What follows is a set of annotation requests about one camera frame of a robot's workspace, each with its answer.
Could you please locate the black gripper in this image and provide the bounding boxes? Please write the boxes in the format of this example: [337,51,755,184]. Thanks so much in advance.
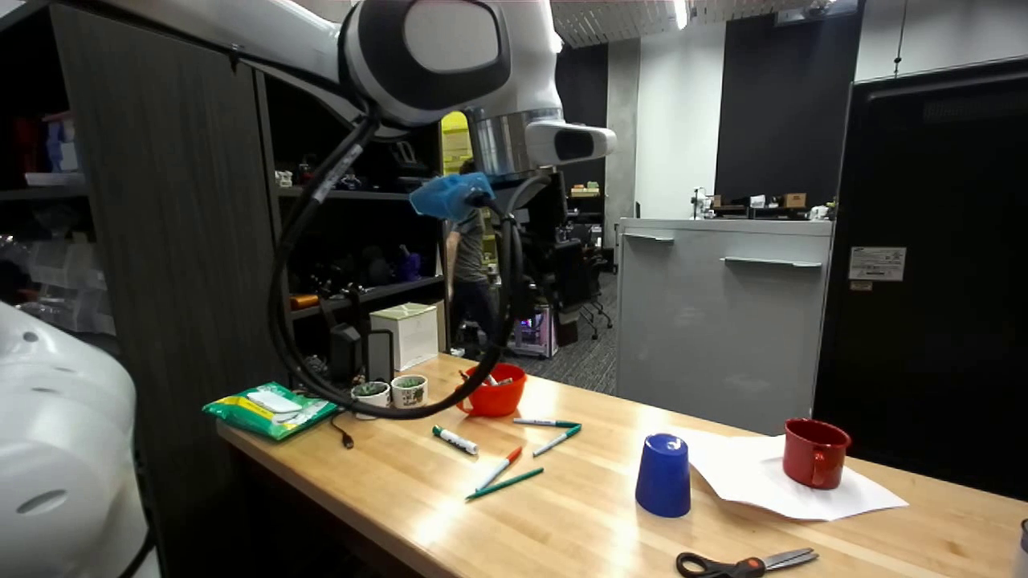
[489,180,540,282]

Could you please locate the black handled scissors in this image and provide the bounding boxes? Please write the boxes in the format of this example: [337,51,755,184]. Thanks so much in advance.
[674,545,824,578]

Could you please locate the person in olive shirt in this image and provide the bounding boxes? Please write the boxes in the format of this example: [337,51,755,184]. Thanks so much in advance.
[448,201,502,357]

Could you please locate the black office chair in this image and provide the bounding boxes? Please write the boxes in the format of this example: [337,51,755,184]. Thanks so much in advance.
[556,247,616,343]

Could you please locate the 3D printer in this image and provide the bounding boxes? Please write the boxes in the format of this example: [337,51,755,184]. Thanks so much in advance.
[512,298,562,359]

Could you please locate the yellow storage bin rack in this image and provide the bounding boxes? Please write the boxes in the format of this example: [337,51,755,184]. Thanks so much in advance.
[437,109,474,176]

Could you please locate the white box device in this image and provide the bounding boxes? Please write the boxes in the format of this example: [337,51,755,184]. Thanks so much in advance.
[365,298,442,377]

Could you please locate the black desktop speaker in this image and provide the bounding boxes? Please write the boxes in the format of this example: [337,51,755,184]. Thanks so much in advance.
[328,322,365,387]
[363,327,398,386]

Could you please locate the small white plant pot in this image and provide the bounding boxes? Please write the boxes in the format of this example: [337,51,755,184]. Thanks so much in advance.
[348,377,394,412]
[389,371,430,412]

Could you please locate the green pen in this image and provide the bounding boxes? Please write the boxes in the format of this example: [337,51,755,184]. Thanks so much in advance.
[530,419,584,461]
[462,466,547,504]

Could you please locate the white marker green cap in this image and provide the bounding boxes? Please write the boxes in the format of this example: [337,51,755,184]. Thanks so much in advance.
[430,423,481,458]

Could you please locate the orange pen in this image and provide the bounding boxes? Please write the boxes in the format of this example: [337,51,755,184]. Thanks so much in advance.
[474,443,528,494]

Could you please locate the blue plastic cup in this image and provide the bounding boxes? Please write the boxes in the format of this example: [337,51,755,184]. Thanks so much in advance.
[634,429,693,520]

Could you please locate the green wipes packet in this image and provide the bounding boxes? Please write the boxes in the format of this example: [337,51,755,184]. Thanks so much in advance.
[204,377,348,443]

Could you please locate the white paper sheet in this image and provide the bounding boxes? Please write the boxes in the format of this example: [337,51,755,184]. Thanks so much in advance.
[685,429,914,527]

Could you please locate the white paper label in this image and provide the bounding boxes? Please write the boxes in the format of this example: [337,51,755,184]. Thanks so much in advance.
[848,243,910,284]

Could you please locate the dark red mug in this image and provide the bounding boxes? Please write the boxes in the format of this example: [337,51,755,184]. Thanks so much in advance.
[781,416,855,494]

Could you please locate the black cabinet door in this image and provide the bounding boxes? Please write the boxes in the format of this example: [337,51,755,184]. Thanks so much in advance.
[814,57,1028,501]

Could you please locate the orange-red bowl with handle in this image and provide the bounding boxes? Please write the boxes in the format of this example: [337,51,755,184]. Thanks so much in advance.
[454,359,530,419]

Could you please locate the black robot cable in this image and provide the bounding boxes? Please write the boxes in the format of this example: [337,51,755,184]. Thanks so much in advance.
[266,109,560,419]

